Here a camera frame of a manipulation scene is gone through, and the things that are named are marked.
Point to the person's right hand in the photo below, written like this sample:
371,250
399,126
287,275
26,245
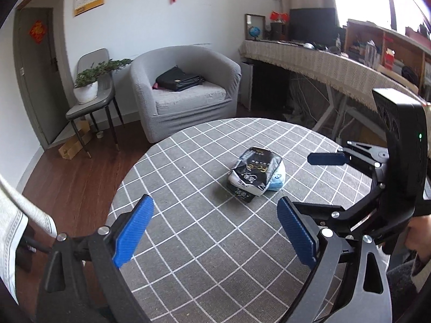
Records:
421,234

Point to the grey room door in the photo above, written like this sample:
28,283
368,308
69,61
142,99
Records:
37,84

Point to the black and white tissue packet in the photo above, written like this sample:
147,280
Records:
254,175

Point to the wooden desk shelf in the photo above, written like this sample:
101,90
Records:
387,40

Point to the round table grey checked tablecloth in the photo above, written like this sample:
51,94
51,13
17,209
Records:
202,208

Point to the red diamond door decoration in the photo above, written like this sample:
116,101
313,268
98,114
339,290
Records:
37,32

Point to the person's grey clothing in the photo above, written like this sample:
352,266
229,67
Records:
404,282

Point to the desk with beige lace cloth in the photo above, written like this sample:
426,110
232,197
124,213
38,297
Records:
303,57

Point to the small blue globe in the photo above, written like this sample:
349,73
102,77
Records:
253,33

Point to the table with white patterned cloth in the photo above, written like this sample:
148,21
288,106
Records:
13,222

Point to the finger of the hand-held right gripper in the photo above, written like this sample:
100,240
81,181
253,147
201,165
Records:
326,158
336,212

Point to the black computer case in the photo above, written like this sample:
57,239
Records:
269,84

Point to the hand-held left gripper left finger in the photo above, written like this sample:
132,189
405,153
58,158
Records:
133,230

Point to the potted plant white pot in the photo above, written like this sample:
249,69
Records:
86,92

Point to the blue packet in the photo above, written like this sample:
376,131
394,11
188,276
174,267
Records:
278,178

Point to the cardboard box on floor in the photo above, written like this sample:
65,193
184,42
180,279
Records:
72,143

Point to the dark brown wooden box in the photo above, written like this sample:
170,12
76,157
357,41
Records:
279,31

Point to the black leather bag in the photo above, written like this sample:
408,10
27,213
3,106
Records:
178,79

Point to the small red flags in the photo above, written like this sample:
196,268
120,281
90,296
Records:
279,16

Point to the grey fabric armchair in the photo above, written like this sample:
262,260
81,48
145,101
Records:
188,107

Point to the dark picture frame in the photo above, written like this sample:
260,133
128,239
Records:
259,20

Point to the black computer monitor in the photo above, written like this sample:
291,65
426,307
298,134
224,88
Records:
313,23

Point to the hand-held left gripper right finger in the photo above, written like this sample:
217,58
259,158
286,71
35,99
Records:
298,232

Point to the grey dining chair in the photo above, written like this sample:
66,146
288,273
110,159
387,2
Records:
91,107

